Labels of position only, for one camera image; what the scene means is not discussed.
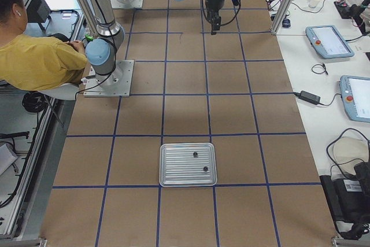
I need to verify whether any black equipment box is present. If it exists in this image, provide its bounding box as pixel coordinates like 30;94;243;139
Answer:
320;175;369;240

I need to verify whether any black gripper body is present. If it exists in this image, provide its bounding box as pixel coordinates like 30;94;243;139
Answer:
205;0;227;31

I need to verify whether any blue teach pendant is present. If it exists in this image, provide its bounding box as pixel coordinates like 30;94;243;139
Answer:
305;25;354;59
339;75;369;123

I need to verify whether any small black looped cable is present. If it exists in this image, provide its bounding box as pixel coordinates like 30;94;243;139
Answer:
311;62;328;76

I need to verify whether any white chair seat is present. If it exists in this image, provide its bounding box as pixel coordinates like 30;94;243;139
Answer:
39;83;79;101

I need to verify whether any person in yellow shirt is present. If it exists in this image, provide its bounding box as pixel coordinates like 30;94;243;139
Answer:
1;0;87;91

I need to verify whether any black power adapter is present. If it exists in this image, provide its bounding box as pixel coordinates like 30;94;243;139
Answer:
299;91;320;105

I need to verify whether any blue teach pendant upper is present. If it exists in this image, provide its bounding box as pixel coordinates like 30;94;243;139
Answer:
305;25;354;59

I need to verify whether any silver ribbed metal tray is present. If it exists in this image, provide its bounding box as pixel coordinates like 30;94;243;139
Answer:
159;142;217;187

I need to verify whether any blue teach pendant lower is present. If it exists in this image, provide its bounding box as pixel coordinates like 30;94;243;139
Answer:
339;75;369;123

